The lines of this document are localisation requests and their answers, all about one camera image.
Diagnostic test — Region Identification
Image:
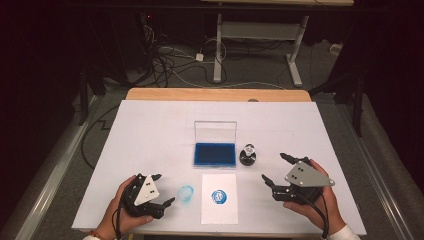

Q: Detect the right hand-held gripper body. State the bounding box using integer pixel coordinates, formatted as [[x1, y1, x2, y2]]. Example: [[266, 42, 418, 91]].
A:
[[271, 160, 336, 205]]

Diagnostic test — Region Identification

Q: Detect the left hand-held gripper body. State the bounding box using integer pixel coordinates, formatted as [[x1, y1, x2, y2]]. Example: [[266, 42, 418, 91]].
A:
[[121, 173, 167, 220]]

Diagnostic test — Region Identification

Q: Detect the black round stamp cap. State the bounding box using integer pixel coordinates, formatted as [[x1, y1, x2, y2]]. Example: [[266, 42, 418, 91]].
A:
[[239, 154, 258, 167]]

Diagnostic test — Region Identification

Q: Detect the crystal handle stamp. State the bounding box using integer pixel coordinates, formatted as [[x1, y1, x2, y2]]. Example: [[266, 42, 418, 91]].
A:
[[239, 143, 258, 167]]

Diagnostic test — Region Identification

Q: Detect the white paper sheet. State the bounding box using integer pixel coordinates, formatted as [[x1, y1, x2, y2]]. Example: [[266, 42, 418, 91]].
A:
[[200, 173, 240, 226]]

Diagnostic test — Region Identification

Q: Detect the blue ink pad clear case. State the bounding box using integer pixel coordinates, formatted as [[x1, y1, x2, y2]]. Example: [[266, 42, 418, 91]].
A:
[[193, 120, 239, 169]]

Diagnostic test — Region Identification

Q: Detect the person's right hand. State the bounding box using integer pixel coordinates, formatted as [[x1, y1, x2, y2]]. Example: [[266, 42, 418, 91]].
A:
[[283, 159, 346, 236]]

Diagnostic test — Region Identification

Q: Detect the person's left hand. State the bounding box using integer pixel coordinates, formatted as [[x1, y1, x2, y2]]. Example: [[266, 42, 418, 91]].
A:
[[96, 175, 155, 240]]

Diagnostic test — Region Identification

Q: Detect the large white board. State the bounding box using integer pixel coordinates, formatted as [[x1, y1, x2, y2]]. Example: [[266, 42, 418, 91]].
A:
[[71, 99, 368, 238]]

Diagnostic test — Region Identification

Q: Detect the black metal stand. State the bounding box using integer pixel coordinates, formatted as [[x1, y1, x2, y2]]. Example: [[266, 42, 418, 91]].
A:
[[309, 71, 367, 138], [77, 68, 108, 127]]

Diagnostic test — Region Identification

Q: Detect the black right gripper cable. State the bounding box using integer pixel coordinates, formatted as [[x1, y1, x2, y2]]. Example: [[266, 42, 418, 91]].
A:
[[293, 190, 332, 240]]

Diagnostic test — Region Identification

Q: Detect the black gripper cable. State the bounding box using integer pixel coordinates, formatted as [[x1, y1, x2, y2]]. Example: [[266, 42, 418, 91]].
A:
[[112, 186, 135, 240], [293, 190, 332, 240]]

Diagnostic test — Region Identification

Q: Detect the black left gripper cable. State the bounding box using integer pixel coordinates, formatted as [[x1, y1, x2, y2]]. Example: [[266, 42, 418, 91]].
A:
[[112, 186, 135, 240]]

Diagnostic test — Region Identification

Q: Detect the grey metal floor rail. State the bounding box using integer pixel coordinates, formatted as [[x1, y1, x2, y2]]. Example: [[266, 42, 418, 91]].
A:
[[335, 99, 418, 240], [9, 94, 105, 240]]

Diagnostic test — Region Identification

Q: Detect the black floor cable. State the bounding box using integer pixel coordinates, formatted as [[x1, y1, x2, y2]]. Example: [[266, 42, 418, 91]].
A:
[[80, 104, 122, 171]]

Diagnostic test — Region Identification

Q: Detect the tangle of floor cables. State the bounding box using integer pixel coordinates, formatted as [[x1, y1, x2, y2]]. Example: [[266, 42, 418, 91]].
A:
[[141, 13, 229, 88]]

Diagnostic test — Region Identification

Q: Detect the white metal desk frame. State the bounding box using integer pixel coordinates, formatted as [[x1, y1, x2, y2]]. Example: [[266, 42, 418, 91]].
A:
[[199, 0, 355, 88]]

